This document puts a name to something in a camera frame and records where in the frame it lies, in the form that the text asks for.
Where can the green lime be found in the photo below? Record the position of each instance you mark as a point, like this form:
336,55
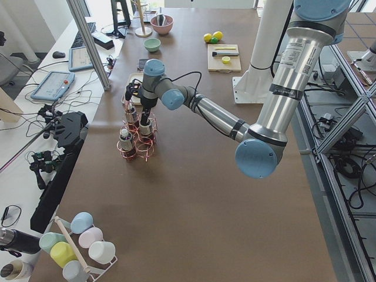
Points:
214,40

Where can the yellow plastic knife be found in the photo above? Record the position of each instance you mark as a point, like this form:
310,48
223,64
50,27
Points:
225,48

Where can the aluminium frame post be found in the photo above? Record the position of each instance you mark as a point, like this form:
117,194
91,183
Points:
78,15

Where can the blue teach pendant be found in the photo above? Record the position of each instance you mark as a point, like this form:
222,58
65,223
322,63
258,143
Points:
79,59
53,86

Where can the green bowl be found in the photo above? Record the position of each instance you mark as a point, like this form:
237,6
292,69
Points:
152,44

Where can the yellow lemon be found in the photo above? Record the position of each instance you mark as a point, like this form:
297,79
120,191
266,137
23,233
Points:
218,35
207,37

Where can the blue cup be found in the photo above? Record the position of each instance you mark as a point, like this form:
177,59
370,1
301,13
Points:
81,222

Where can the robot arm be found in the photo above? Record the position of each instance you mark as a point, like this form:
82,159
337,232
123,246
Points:
313,25

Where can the pink cup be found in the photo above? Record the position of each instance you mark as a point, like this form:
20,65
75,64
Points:
91,235

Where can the blue teach pendant far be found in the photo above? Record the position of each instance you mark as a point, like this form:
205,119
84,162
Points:
79,59

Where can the black computer mouse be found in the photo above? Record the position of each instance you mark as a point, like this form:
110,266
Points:
58,55

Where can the paper cup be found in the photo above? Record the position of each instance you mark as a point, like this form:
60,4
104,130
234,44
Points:
16,269

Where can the grey cup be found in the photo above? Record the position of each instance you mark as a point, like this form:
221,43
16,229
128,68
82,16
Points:
73,272

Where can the wooden stand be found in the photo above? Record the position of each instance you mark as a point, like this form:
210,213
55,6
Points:
143,31

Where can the mint green cup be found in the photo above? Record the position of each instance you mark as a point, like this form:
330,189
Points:
49,239

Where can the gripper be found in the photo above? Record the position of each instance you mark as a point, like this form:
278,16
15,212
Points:
147,103

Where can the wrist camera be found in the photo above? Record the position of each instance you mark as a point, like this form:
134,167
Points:
132,89

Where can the white cup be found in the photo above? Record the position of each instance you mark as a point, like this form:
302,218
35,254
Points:
102,251

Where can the wooden cutting board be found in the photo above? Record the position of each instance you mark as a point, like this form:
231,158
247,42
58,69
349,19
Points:
215,64

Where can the black device on desk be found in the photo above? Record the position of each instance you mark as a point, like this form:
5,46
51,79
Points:
67,132

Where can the beige tray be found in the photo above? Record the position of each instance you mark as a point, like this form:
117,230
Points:
134,100

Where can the yellow cup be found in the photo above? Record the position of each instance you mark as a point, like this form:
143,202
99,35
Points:
62,253

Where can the black thermos bottle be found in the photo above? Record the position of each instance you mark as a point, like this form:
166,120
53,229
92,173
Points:
16,242

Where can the half lemon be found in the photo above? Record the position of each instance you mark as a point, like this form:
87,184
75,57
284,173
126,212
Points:
226,60

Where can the copper wire bottle rack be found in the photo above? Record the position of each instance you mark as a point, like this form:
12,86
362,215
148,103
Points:
143,150

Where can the tea bottle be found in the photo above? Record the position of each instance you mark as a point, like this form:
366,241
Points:
132,118
127,144
146,132

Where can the blue teach pendant near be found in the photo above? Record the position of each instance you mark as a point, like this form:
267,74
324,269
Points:
53,86

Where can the dark grey cloth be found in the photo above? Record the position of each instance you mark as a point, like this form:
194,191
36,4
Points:
141,64

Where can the white wire cup rack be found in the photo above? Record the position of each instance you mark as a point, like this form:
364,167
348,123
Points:
97,270

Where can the wooden rack handle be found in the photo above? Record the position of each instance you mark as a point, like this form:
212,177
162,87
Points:
62,227

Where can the metal scoop in bowl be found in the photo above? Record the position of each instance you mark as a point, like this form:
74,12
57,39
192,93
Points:
160,18

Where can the black handled knife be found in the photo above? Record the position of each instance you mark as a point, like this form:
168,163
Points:
221,54

